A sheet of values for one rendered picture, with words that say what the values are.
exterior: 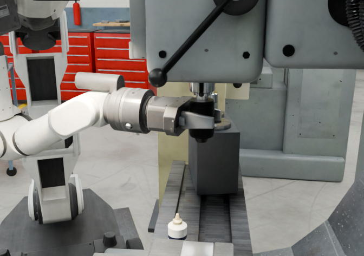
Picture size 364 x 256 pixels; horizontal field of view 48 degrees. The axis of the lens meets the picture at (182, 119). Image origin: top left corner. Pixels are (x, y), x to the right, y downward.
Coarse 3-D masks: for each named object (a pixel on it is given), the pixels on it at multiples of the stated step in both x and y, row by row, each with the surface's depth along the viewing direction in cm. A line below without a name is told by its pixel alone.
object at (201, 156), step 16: (224, 112) 132; (224, 128) 114; (192, 144) 124; (208, 144) 113; (224, 144) 114; (192, 160) 125; (208, 160) 114; (224, 160) 115; (192, 176) 126; (208, 176) 116; (224, 176) 116; (208, 192) 117; (224, 192) 118
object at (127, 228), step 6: (114, 210) 211; (120, 210) 211; (126, 210) 211; (120, 216) 204; (126, 216) 204; (120, 222) 199; (126, 222) 199; (132, 222) 199; (120, 228) 194; (126, 228) 194; (132, 228) 194; (120, 234) 189; (126, 234) 189; (132, 234) 189; (138, 234) 189
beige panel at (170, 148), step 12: (168, 84) 252; (180, 84) 252; (216, 84) 250; (180, 96) 254; (168, 144) 264; (180, 144) 263; (168, 156) 266; (180, 156) 265; (168, 168) 268; (156, 204) 293; (156, 216) 277
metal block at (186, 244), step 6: (186, 246) 70; (192, 246) 70; (198, 246) 70; (204, 246) 70; (210, 246) 70; (186, 252) 68; (192, 252) 68; (198, 252) 68; (204, 252) 68; (210, 252) 68
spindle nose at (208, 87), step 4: (192, 84) 74; (196, 84) 74; (204, 84) 73; (208, 84) 74; (212, 84) 74; (192, 88) 74; (196, 88) 74; (204, 88) 74; (208, 88) 74; (212, 88) 74; (192, 92) 75; (196, 92) 74; (204, 92) 74; (208, 92) 74; (212, 92) 75
